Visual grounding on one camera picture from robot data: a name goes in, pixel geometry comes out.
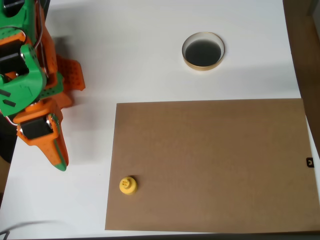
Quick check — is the small yellow bottle-shaped piece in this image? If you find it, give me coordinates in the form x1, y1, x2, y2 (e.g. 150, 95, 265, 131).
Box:
119, 176, 139, 196

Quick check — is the round dish with gold rim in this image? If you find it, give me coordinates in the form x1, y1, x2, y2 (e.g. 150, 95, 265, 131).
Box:
181, 31, 226, 72

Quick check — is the brown cardboard sheet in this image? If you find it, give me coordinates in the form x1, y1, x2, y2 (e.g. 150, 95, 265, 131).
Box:
104, 98, 320, 232

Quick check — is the gripper servo cable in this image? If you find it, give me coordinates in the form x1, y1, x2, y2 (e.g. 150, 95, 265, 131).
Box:
0, 111, 20, 128

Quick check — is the thin dark cable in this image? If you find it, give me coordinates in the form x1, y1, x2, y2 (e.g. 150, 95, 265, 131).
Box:
0, 220, 63, 240

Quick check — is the forearm servo cable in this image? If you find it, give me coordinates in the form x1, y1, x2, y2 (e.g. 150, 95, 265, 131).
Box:
32, 0, 50, 76

